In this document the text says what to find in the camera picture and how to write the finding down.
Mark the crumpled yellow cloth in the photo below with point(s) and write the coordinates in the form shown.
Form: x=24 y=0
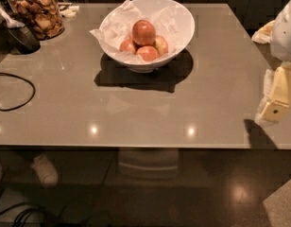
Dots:
x=263 y=35

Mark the black round appliance base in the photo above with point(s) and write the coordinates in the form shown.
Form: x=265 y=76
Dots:
x=23 y=40

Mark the glass jar of dried chips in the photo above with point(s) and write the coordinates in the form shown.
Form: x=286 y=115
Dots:
x=43 y=15

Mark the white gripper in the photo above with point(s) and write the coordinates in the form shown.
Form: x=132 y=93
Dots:
x=285 y=37

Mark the red apple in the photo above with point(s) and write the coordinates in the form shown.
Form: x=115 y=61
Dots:
x=128 y=45
x=143 y=33
x=148 y=53
x=161 y=45

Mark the white ceramic bowl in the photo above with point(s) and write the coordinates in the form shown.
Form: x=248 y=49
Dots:
x=187 y=29

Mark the white paper bowl liner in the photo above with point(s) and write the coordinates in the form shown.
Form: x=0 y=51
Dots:
x=117 y=26

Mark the white shoe under table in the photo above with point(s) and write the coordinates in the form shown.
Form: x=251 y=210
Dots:
x=45 y=171

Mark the small white packets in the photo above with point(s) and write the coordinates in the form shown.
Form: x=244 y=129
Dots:
x=68 y=10

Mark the silver scoop handle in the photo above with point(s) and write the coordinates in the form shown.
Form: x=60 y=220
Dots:
x=11 y=23

